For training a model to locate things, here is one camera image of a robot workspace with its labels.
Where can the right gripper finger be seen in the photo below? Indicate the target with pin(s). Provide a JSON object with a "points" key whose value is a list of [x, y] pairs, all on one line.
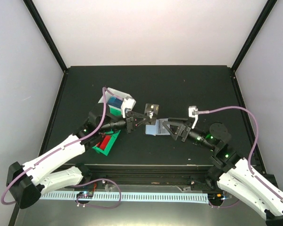
{"points": [[173, 122], [175, 129]]}

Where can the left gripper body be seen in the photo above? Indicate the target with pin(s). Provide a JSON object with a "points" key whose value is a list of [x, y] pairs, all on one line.
{"points": [[129, 125]]}

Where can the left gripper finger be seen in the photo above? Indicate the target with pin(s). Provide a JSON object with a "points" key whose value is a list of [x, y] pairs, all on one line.
{"points": [[141, 122], [138, 116]]}

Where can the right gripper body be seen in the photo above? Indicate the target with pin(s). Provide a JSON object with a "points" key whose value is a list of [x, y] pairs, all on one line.
{"points": [[185, 134]]}

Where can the black VIP card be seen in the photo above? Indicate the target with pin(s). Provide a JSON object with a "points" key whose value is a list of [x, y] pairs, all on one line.
{"points": [[151, 113]]}

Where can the red credit card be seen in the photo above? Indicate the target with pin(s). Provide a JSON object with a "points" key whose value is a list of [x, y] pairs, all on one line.
{"points": [[104, 142]]}

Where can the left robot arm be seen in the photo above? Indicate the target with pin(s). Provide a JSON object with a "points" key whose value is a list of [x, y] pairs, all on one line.
{"points": [[29, 181]]}

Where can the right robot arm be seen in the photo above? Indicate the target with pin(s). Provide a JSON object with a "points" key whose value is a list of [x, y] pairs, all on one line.
{"points": [[230, 171]]}

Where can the blue cards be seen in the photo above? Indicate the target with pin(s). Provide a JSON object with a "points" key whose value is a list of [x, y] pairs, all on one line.
{"points": [[115, 102]]}

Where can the clear white plastic bin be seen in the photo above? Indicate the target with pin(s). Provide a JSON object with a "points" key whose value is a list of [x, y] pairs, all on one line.
{"points": [[116, 93]]}

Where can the green plastic bin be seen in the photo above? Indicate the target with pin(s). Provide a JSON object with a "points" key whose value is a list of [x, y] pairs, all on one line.
{"points": [[114, 135], [115, 111]]}

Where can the right small circuit board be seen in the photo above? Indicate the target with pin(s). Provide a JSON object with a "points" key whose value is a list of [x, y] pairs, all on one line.
{"points": [[217, 196]]}

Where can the small circuit board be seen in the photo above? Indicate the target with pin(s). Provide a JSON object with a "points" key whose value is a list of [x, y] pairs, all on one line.
{"points": [[84, 195], [217, 196]]}

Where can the left small circuit board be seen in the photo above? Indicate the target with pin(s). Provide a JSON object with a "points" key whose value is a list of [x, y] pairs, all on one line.
{"points": [[84, 195]]}

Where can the clear acrylic sheet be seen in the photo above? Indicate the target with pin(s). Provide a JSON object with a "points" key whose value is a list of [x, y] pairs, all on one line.
{"points": [[67, 213]]}

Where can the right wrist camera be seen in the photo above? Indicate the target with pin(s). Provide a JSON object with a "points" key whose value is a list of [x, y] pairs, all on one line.
{"points": [[193, 113]]}

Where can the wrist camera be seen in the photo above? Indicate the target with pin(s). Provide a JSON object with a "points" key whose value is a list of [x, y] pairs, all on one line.
{"points": [[127, 105], [193, 113]]}

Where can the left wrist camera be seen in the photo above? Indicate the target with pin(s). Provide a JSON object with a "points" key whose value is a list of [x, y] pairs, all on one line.
{"points": [[127, 105]]}

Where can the black aluminium front rail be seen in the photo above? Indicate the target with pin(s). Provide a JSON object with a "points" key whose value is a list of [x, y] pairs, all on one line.
{"points": [[159, 175]]}

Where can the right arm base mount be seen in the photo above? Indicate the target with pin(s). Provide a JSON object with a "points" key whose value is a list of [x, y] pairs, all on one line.
{"points": [[200, 184]]}

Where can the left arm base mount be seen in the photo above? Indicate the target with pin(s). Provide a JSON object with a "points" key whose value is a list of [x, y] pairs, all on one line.
{"points": [[96, 185]]}

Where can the white slotted cable duct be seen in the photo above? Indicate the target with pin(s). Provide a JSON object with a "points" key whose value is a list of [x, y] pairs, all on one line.
{"points": [[129, 197]]}

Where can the right black frame post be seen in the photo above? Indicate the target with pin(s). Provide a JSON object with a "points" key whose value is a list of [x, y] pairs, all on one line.
{"points": [[264, 14]]}

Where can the black frame post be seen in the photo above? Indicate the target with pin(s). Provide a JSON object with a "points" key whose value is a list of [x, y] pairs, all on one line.
{"points": [[45, 33], [264, 14]]}

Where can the left black frame post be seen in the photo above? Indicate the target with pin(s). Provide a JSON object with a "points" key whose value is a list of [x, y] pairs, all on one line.
{"points": [[45, 33]]}

